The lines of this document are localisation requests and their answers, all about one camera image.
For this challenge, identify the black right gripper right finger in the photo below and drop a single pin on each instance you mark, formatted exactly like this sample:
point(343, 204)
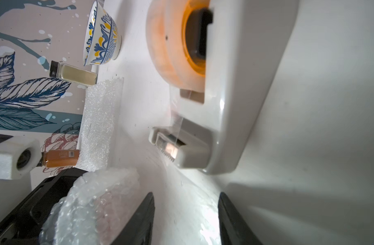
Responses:
point(233, 228)

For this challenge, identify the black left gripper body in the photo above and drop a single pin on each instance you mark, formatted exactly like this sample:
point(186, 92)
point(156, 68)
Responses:
point(22, 226)

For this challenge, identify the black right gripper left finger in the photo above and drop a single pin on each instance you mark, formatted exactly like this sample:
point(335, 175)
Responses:
point(138, 230)

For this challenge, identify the bubble wrap sheet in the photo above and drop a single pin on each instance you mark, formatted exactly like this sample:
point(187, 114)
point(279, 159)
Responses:
point(102, 103)
point(96, 209)

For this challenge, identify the blue yellow patterned bowl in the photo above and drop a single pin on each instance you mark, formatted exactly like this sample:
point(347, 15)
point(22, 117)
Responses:
point(102, 42)

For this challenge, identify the orange bottle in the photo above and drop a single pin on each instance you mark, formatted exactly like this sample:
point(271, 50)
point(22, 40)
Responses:
point(59, 158)

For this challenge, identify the glass jar black lid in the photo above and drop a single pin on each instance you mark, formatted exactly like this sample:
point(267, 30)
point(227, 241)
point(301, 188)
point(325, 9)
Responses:
point(72, 74)

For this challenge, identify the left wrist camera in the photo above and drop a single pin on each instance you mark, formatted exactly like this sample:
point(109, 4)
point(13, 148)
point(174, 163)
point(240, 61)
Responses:
point(18, 156)

